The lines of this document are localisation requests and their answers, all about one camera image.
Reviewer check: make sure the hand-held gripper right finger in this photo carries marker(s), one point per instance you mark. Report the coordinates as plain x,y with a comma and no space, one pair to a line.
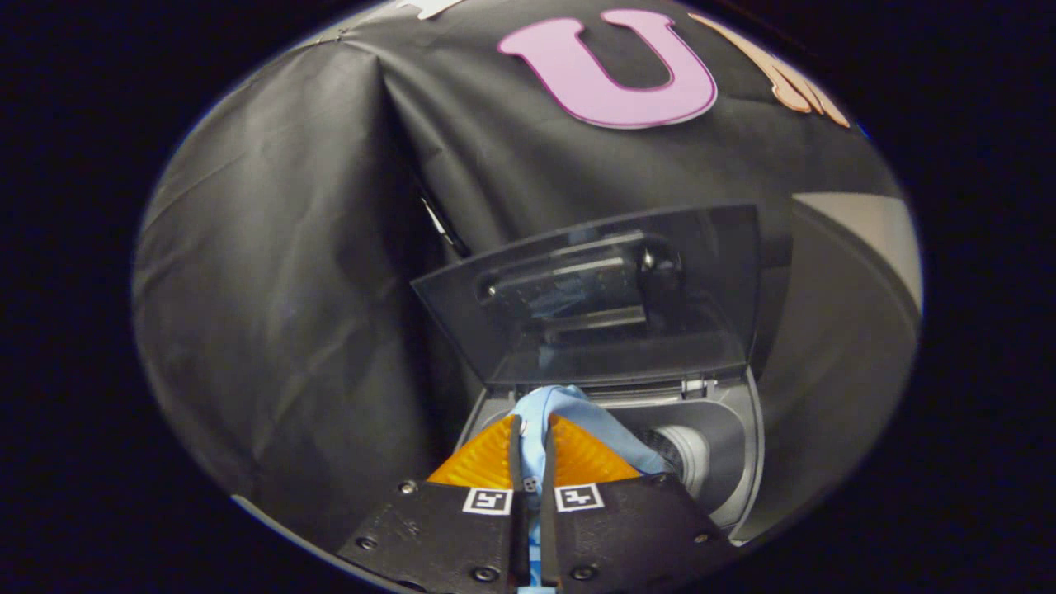
551,462

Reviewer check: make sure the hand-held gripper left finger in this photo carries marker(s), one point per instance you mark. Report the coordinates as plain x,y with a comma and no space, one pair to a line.
516,462

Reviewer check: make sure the light blue garment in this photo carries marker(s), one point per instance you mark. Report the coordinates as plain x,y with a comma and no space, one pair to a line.
606,433

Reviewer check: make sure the black backdrop cloth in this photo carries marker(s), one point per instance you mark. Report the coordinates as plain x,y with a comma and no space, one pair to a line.
289,289

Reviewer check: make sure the beige cabinet with dark frame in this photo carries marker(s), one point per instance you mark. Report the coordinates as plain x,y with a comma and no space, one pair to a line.
833,330

